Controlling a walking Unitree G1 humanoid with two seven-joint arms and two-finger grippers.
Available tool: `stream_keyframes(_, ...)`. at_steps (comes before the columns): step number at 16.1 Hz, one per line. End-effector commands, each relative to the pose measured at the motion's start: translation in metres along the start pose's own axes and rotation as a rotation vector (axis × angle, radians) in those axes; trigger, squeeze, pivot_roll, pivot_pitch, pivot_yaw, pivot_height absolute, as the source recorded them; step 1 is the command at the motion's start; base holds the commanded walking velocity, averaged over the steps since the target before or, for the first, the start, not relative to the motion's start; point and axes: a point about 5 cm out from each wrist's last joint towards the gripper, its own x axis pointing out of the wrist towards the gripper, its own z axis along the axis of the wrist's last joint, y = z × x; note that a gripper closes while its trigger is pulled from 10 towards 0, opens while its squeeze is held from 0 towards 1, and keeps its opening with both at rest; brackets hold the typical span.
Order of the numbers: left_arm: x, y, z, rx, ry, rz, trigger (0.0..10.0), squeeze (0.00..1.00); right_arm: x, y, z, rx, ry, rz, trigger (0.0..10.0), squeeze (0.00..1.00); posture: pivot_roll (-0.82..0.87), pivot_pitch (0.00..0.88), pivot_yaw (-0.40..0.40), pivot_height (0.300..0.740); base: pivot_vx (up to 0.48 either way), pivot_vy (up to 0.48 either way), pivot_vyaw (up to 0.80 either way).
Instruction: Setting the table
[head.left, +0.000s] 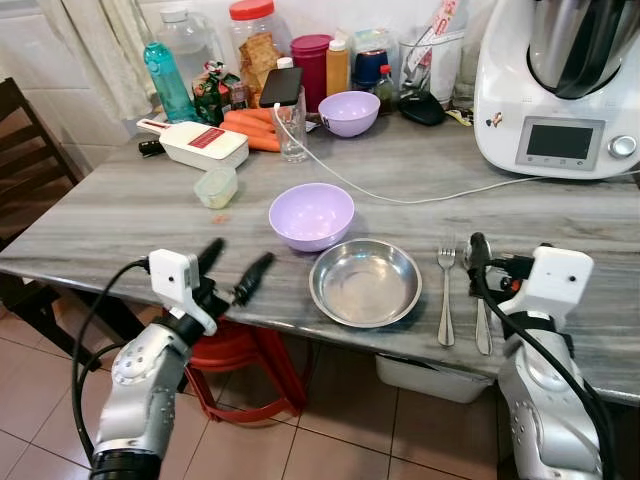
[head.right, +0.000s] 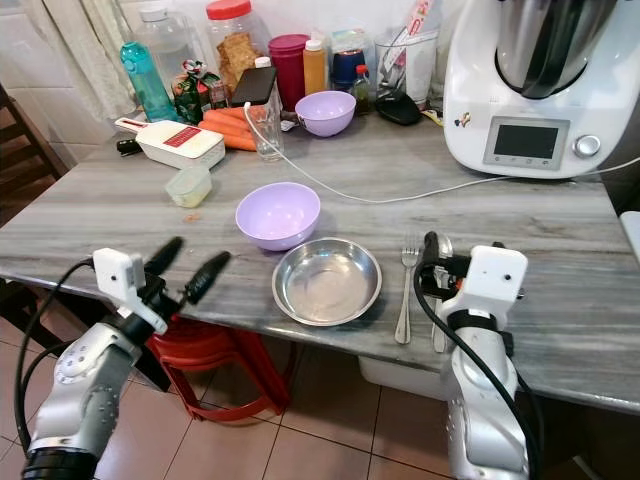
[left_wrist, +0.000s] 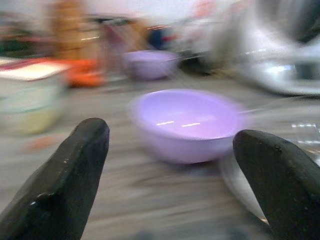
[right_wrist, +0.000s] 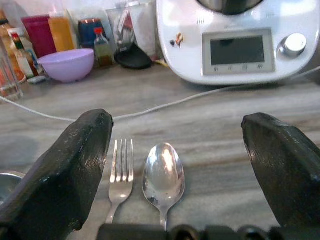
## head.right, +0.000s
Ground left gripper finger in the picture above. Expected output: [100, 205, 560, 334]
[145, 235, 184, 278]
[182, 250, 232, 307]

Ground steel fork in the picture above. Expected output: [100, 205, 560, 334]
[393, 243, 422, 346]

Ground steel spoon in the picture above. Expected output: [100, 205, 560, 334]
[426, 235, 457, 354]

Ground small green lidded container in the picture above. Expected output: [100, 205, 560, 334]
[166, 163, 214, 210]

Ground red plastic stool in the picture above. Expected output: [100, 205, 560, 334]
[143, 318, 297, 424]

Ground large purple plastic bowl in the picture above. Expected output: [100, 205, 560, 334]
[235, 181, 322, 252]

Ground round steel plate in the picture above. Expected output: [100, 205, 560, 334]
[271, 237, 384, 327]

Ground white slicer with red label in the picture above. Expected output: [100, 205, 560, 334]
[114, 116, 228, 170]

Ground white plastic tub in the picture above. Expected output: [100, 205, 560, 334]
[357, 354, 453, 402]

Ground orange carrots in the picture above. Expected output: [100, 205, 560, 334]
[199, 108, 258, 153]

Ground clear drinking glass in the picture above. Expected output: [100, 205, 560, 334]
[250, 100, 284, 164]

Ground green snack packet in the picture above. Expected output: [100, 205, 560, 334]
[171, 61, 224, 127]

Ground white kitchen food processor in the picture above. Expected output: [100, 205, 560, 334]
[442, 0, 640, 182]

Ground dark wooden chair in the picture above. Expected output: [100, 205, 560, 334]
[0, 87, 73, 229]

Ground small purple plastic bowl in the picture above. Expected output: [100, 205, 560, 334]
[295, 90, 358, 139]

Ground small dark red-capped bottle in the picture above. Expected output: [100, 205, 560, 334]
[351, 64, 374, 114]

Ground blue plastic bottle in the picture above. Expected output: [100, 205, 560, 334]
[119, 40, 177, 124]

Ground clear glass jar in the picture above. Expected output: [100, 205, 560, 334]
[374, 24, 438, 107]

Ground black smartphone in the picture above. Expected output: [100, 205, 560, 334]
[230, 66, 279, 108]

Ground blue jar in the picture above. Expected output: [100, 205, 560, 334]
[329, 29, 373, 93]

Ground orange sauce bottle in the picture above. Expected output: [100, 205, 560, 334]
[302, 38, 330, 98]

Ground clear bottle with white cap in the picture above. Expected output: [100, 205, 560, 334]
[135, 5, 203, 91]

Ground clear jar with red lid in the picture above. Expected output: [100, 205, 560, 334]
[204, 0, 267, 103]

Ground beige curtain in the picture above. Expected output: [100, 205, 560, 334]
[23, 0, 138, 123]

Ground red and white packet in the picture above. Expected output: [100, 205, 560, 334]
[394, 0, 447, 73]

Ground maroon plastic canister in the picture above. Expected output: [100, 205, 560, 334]
[267, 33, 312, 114]

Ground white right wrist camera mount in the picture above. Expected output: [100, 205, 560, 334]
[448, 244, 529, 323]

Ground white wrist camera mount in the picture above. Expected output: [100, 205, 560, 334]
[448, 244, 529, 323]
[92, 247, 170, 336]

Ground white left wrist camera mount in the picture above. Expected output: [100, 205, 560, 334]
[92, 247, 170, 336]

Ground white charging cable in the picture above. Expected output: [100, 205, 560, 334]
[245, 100, 640, 205]

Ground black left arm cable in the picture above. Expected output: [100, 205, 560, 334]
[15, 257, 98, 453]

